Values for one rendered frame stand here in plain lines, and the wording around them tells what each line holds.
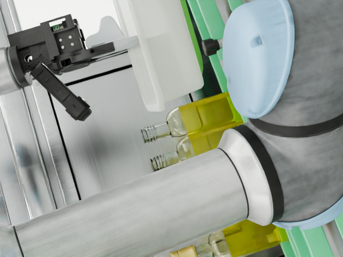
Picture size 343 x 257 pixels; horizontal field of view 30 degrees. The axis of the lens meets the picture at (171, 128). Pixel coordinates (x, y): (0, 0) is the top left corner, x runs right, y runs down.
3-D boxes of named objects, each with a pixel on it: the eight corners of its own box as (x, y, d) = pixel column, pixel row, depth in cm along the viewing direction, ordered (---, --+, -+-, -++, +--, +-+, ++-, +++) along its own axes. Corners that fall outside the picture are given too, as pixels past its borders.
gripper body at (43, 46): (74, 11, 101) (1, 34, 101) (90, 63, 101) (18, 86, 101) (81, 18, 109) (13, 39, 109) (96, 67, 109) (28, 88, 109)
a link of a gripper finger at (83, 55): (111, 40, 100) (58, 56, 100) (114, 49, 100) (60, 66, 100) (115, 43, 105) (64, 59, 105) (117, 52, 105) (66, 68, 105)
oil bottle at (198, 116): (268, 87, 123) (162, 120, 121) (272, 76, 118) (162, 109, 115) (278, 113, 122) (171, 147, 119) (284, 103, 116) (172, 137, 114)
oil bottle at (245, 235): (313, 200, 117) (202, 236, 114) (321, 193, 111) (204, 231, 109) (325, 229, 115) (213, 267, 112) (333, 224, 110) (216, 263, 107)
